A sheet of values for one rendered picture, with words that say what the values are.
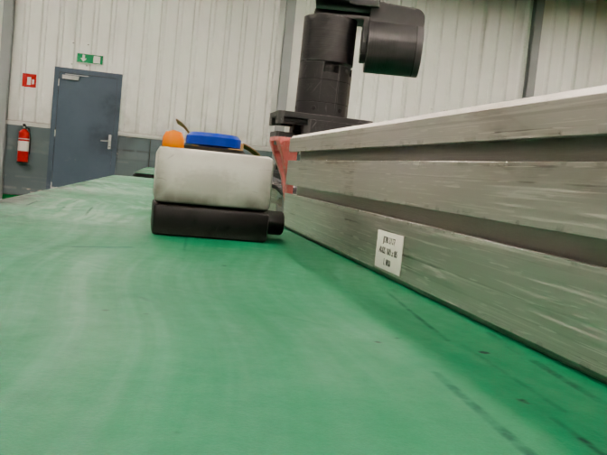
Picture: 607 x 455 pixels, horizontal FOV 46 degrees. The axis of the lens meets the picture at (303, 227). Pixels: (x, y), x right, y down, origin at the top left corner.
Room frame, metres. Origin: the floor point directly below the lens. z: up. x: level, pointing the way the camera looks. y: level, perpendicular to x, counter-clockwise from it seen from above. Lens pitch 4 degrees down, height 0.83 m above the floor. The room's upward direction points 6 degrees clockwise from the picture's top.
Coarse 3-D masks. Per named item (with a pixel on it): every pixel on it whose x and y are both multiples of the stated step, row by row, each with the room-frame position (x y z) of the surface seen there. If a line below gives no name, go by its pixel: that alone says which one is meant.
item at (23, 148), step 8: (80, 56) 11.15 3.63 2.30; (88, 56) 11.17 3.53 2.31; (96, 56) 11.19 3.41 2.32; (96, 64) 11.19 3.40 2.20; (24, 80) 11.03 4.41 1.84; (32, 80) 11.05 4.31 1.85; (24, 128) 10.93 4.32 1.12; (24, 136) 10.88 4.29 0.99; (24, 144) 10.88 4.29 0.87; (24, 152) 10.89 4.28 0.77; (24, 160) 10.90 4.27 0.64
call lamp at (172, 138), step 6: (168, 132) 0.49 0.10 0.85; (174, 132) 0.49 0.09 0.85; (180, 132) 0.50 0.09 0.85; (168, 138) 0.49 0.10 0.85; (174, 138) 0.49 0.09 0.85; (180, 138) 0.49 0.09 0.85; (162, 144) 0.49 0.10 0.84; (168, 144) 0.49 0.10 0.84; (174, 144) 0.49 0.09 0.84; (180, 144) 0.49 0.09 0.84
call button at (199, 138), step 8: (192, 136) 0.52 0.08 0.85; (200, 136) 0.51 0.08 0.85; (208, 136) 0.51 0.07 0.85; (216, 136) 0.51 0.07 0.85; (224, 136) 0.52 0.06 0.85; (232, 136) 0.52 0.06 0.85; (200, 144) 0.53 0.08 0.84; (208, 144) 0.51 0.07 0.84; (216, 144) 0.51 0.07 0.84; (224, 144) 0.52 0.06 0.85; (232, 144) 0.52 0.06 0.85; (240, 144) 0.53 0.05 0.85
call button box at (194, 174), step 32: (160, 160) 0.49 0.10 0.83; (192, 160) 0.49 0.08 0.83; (224, 160) 0.50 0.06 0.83; (256, 160) 0.50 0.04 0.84; (160, 192) 0.49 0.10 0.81; (192, 192) 0.49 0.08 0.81; (224, 192) 0.50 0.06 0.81; (256, 192) 0.50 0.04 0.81; (160, 224) 0.49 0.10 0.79; (192, 224) 0.49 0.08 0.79; (224, 224) 0.50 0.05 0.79; (256, 224) 0.50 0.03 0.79
